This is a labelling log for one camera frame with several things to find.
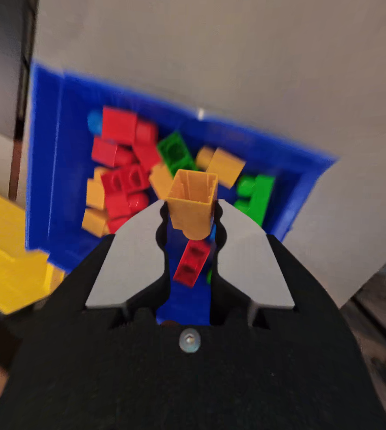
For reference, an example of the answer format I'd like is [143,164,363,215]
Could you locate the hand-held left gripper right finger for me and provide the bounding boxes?
[211,200,295,310]

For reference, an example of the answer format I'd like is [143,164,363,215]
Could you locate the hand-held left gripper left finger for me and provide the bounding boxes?
[86,200,171,310]

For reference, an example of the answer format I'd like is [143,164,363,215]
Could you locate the orange mega block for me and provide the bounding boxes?
[164,170,220,242]

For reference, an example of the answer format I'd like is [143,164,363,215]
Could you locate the blue storage bin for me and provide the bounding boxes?
[25,62,336,324]

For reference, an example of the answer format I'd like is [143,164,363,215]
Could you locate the pile of colourful blocks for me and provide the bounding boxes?
[82,106,278,289]

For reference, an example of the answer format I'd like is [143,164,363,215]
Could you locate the yellow storage bin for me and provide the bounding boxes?
[0,183,65,316]

